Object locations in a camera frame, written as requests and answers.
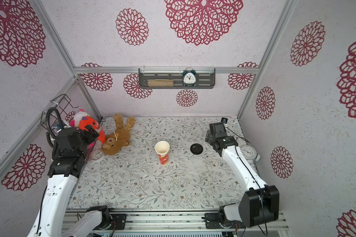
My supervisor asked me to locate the black plastic cup lid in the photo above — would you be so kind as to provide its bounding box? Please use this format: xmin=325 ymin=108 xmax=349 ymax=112
xmin=190 ymin=143 xmax=203 ymax=155

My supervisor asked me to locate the red white paper cup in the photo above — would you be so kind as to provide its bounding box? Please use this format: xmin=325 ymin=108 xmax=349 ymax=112
xmin=154 ymin=141 xmax=170 ymax=165

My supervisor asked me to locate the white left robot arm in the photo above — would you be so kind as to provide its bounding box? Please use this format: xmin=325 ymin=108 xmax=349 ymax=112
xmin=29 ymin=125 xmax=111 ymax=237

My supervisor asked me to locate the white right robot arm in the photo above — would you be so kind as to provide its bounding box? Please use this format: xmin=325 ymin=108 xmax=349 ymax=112
xmin=205 ymin=130 xmax=280 ymax=228

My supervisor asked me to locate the orange red plush toy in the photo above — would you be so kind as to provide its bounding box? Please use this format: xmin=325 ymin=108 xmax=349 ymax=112
xmin=70 ymin=109 xmax=105 ymax=144

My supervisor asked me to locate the clear round tape roll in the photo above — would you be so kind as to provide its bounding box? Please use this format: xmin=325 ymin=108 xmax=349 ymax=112
xmin=90 ymin=149 xmax=104 ymax=161

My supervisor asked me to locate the brown teddy bear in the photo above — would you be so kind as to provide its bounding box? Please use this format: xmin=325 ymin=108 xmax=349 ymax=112
xmin=101 ymin=114 xmax=136 ymax=156

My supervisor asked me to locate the white alarm clock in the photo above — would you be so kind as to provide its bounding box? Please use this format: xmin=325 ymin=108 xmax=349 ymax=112
xmin=240 ymin=145 xmax=261 ymax=164

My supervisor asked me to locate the teal alarm clock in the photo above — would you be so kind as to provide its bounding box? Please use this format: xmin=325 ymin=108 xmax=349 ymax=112
xmin=183 ymin=70 xmax=197 ymax=87

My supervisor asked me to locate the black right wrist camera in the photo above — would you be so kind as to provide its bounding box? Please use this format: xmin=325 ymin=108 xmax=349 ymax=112
xmin=209 ymin=122 xmax=227 ymax=138

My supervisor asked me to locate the black wire basket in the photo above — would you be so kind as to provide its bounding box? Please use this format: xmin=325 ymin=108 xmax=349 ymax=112
xmin=41 ymin=94 xmax=79 ymax=135

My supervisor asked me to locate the grey wall shelf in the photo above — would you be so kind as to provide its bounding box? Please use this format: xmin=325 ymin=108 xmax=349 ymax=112
xmin=138 ymin=68 xmax=216 ymax=89

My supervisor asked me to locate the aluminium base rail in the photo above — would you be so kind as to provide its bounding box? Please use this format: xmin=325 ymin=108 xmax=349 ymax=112
xmin=62 ymin=208 xmax=290 ymax=233

